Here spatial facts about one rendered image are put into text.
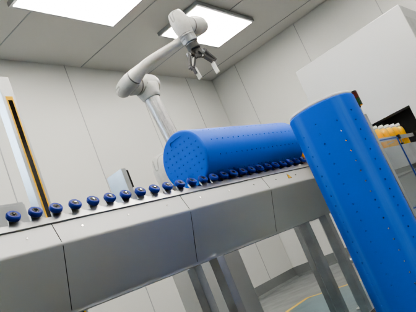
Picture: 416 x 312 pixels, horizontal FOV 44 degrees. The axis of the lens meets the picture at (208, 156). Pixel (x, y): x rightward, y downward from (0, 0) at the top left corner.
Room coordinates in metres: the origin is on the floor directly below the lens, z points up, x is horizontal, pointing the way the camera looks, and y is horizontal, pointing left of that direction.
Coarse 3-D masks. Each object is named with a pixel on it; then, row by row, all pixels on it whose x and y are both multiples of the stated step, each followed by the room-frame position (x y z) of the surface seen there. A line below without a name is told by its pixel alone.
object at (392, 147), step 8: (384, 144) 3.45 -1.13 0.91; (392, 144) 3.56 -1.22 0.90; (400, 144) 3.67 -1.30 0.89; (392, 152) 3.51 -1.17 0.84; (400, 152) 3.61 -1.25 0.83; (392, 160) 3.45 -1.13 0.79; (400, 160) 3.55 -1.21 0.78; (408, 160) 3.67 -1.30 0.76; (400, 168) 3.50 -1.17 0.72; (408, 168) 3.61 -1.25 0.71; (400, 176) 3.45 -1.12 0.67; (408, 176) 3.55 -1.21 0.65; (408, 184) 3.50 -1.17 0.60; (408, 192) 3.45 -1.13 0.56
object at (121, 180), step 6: (114, 174) 1.97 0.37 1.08; (120, 174) 1.95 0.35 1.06; (126, 174) 1.96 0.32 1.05; (108, 180) 2.00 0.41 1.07; (114, 180) 1.98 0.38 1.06; (120, 180) 1.96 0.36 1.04; (126, 180) 1.95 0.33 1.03; (114, 186) 1.99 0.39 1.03; (120, 186) 1.97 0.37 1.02; (126, 186) 1.95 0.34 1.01; (132, 186) 1.97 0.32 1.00; (114, 192) 2.00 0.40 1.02; (132, 192) 1.96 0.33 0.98; (120, 198) 1.98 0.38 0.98; (132, 198) 1.95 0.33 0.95
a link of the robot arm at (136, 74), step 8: (192, 16) 2.74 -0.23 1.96; (200, 24) 2.75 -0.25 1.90; (200, 32) 2.79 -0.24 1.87; (176, 40) 2.86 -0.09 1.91; (160, 48) 2.86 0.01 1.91; (168, 48) 2.86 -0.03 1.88; (176, 48) 2.88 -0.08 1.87; (152, 56) 2.85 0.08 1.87; (160, 56) 2.86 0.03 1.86; (144, 64) 2.87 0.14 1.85; (152, 64) 2.88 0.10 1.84; (128, 72) 2.93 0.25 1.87; (136, 72) 2.90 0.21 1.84; (144, 72) 2.91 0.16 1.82; (136, 80) 2.93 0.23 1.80
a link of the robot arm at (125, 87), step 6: (126, 78) 2.93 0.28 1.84; (120, 84) 2.97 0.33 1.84; (126, 84) 2.95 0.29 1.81; (132, 84) 2.95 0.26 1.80; (138, 84) 2.98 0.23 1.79; (120, 90) 3.00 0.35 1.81; (126, 90) 2.99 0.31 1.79; (132, 90) 3.00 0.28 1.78; (138, 90) 3.04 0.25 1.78; (120, 96) 3.04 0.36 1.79; (126, 96) 3.04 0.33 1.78
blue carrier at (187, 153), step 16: (208, 128) 2.40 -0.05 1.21; (224, 128) 2.46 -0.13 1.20; (240, 128) 2.54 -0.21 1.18; (256, 128) 2.64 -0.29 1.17; (272, 128) 2.74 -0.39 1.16; (288, 128) 2.86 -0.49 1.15; (176, 144) 2.32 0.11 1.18; (192, 144) 2.26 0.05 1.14; (208, 144) 2.25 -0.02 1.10; (224, 144) 2.34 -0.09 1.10; (240, 144) 2.44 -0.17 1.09; (256, 144) 2.54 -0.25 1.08; (272, 144) 2.66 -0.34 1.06; (288, 144) 2.79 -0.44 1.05; (176, 160) 2.34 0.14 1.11; (192, 160) 2.28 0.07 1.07; (208, 160) 2.24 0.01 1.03; (224, 160) 2.33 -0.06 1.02; (240, 160) 2.44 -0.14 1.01; (256, 160) 2.55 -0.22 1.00; (272, 160) 2.69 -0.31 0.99; (176, 176) 2.36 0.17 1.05; (192, 176) 2.31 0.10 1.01; (208, 176) 2.28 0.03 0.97; (240, 176) 2.54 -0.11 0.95
